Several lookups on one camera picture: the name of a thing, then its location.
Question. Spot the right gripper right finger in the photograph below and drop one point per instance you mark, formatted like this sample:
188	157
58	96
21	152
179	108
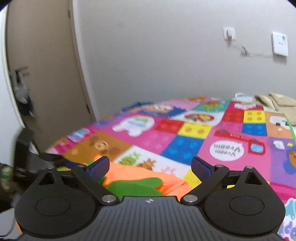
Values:
210	176

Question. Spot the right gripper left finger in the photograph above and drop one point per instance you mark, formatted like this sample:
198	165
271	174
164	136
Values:
90	176

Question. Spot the orange fleece garment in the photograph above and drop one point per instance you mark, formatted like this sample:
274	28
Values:
160	177

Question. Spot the colourful cartoon play mat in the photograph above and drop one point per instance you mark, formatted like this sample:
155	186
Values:
231	133

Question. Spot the beige folded cloth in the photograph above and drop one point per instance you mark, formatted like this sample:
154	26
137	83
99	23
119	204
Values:
278	102

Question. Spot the beige door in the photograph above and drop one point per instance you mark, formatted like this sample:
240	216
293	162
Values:
41	47

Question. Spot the door handle with cloth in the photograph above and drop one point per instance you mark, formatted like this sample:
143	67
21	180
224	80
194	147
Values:
21	93

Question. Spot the white wall socket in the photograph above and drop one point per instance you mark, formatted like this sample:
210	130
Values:
229	34

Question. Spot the white wall box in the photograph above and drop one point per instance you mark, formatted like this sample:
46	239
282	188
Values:
280	44

